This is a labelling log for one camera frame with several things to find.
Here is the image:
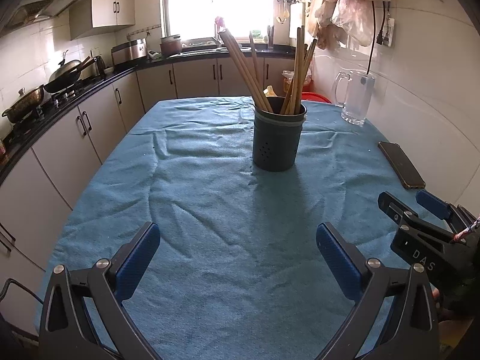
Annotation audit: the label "dark grey utensil holder cup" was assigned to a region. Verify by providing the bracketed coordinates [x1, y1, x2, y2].
[252, 97, 307, 172]

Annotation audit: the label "wooden chopstick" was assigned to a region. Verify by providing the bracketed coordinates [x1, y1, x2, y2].
[281, 77, 295, 115]
[219, 31, 268, 112]
[302, 44, 310, 71]
[295, 24, 305, 114]
[289, 27, 304, 115]
[223, 28, 274, 113]
[300, 37, 317, 86]

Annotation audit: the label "lower kitchen cabinets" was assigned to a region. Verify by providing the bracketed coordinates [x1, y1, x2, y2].
[0, 55, 297, 331]

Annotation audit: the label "kitchen cabinets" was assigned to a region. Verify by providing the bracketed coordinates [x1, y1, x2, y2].
[68, 0, 135, 39]
[0, 55, 297, 331]

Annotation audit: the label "kitchen window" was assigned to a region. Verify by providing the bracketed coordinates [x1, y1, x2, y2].
[161, 0, 273, 40]

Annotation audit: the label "upper kitchen cabinets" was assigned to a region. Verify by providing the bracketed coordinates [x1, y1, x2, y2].
[68, 0, 135, 39]

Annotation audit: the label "person's right hand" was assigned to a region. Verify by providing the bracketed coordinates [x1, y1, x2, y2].
[432, 288, 450, 321]

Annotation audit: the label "black smartphone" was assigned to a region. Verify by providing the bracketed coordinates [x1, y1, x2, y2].
[377, 141, 425, 189]

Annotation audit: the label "clear glass beer mug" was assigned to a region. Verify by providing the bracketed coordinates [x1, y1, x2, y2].
[332, 70, 375, 126]

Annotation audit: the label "red plastic basin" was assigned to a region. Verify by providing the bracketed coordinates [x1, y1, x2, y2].
[302, 92, 331, 104]

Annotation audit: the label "blue table cloth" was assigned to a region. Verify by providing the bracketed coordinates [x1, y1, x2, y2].
[48, 97, 416, 359]

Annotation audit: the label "yellow plastic bag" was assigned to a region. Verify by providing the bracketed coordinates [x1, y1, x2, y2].
[264, 85, 278, 98]

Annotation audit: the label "pink hanging plastic bag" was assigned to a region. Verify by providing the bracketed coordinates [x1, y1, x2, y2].
[306, 0, 375, 50]

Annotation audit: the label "steel pot on stove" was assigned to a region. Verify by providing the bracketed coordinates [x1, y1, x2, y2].
[1, 85, 45, 125]

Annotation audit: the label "black wok with lid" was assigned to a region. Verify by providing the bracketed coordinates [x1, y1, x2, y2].
[44, 51, 94, 94]

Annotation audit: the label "black electric kettle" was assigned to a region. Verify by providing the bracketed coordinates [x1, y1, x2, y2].
[93, 55, 107, 79]

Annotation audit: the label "silver rice cooker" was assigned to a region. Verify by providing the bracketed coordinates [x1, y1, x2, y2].
[111, 38, 147, 66]

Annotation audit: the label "brown clay pot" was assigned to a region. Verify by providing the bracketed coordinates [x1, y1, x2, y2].
[160, 34, 182, 58]

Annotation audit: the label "range hood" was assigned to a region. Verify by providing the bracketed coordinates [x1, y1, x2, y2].
[1, 0, 79, 37]

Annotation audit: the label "black power cable with plug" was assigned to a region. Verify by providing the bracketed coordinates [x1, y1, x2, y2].
[365, 0, 378, 76]

